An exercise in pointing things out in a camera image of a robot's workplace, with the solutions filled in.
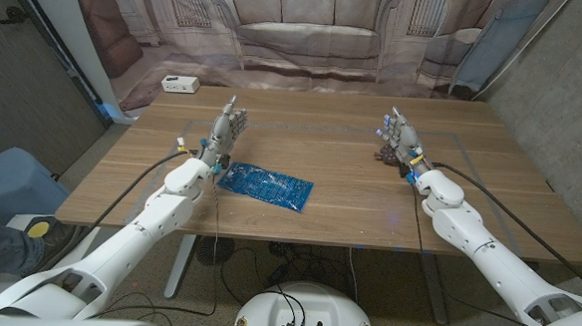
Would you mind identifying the white table leg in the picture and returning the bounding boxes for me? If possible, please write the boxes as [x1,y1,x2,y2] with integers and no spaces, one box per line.
[163,233,198,302]

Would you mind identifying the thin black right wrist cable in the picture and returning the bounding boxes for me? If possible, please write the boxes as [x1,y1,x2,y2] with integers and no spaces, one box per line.
[404,182,578,326]

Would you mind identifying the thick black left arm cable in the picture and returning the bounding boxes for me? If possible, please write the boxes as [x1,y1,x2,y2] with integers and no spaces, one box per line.
[40,142,197,278]

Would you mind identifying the grey table leg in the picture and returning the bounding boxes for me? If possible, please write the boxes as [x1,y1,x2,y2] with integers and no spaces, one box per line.
[416,252,452,326]

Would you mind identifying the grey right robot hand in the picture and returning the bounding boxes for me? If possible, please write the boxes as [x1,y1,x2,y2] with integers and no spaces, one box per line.
[373,106,437,184]

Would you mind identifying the black power adapter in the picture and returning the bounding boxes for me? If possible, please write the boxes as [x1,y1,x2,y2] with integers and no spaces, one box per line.
[266,262,293,288]

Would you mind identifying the white power socket box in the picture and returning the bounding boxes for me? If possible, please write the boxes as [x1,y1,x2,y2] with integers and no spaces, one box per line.
[160,75,201,96]

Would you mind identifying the blue plastic bin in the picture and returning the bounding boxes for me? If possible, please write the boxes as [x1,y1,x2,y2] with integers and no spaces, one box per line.
[0,146,73,232]

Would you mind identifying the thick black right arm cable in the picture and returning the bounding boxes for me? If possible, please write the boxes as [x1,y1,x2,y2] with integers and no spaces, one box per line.
[426,162,582,297]

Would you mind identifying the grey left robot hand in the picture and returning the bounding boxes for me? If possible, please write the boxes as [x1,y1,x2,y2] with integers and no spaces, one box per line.
[194,94,250,174]

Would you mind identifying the white door frame post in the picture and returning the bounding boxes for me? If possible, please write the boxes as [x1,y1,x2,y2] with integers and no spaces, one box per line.
[8,0,144,126]

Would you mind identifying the thin black left wrist cable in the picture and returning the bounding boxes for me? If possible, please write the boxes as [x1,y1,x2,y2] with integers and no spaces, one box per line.
[85,164,224,326]

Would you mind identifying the blue gel pad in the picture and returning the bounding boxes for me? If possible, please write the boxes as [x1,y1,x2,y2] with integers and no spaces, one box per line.
[215,161,316,214]

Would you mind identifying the purple toy grape bunch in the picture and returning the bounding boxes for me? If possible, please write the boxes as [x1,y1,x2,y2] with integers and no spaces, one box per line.
[373,142,403,167]

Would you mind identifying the printed sofa room backdrop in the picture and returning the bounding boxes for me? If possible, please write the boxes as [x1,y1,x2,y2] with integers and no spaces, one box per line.
[63,0,570,137]

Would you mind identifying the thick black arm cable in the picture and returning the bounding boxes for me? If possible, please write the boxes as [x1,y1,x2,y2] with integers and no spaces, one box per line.
[426,162,582,297]
[40,142,197,278]

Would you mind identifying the round black floor fan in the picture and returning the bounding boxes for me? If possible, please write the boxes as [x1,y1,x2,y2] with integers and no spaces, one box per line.
[194,235,237,269]

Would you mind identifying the yellow black foot pedal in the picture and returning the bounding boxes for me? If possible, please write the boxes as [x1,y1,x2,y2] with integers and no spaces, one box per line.
[21,216,78,246]

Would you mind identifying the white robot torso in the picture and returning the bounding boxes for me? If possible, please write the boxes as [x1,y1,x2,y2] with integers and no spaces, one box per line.
[231,278,380,326]

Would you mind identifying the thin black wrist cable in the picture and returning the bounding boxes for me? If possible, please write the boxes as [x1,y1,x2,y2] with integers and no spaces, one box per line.
[404,182,578,326]
[85,164,224,326]

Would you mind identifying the grey tape outline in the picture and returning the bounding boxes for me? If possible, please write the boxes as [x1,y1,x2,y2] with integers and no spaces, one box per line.
[125,116,531,259]

